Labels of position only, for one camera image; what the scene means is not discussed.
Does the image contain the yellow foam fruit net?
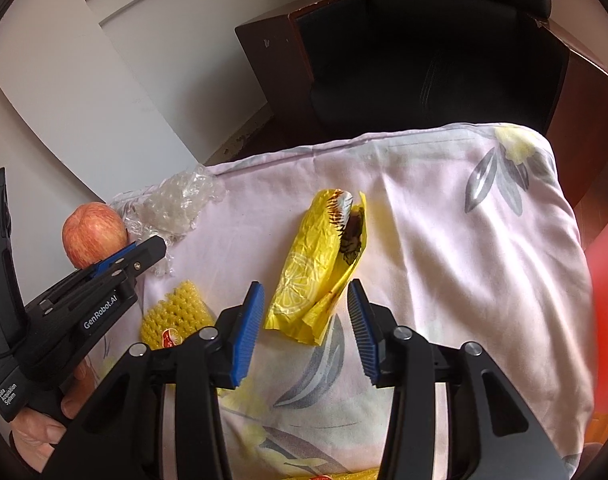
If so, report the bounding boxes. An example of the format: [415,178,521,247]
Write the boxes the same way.
[289,466,385,480]
[140,280,216,351]

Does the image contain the clear crumpled plastic wrap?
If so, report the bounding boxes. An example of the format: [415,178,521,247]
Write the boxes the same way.
[111,170,225,276]

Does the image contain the red plastic bucket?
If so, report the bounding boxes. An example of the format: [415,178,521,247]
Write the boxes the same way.
[581,200,608,411]

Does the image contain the red apple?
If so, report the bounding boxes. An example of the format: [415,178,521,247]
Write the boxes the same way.
[61,201,130,269]

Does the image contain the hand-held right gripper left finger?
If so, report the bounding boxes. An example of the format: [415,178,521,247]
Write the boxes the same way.
[41,281,266,480]

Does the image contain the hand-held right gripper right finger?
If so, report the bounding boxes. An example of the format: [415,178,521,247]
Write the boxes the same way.
[346,280,570,480]

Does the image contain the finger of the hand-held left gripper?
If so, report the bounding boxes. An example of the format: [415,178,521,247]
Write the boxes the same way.
[49,241,138,293]
[91,235,168,291]

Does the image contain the black leather wooden armchair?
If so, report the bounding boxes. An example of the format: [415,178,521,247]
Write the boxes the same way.
[234,0,608,208]

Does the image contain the yellow printed plastic bag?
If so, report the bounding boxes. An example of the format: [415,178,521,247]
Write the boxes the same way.
[264,187,369,346]

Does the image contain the pink floral tablecloth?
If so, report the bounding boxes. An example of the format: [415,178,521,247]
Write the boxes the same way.
[104,121,592,480]

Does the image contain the person's left hand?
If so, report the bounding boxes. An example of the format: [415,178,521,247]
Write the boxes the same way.
[9,360,100,473]

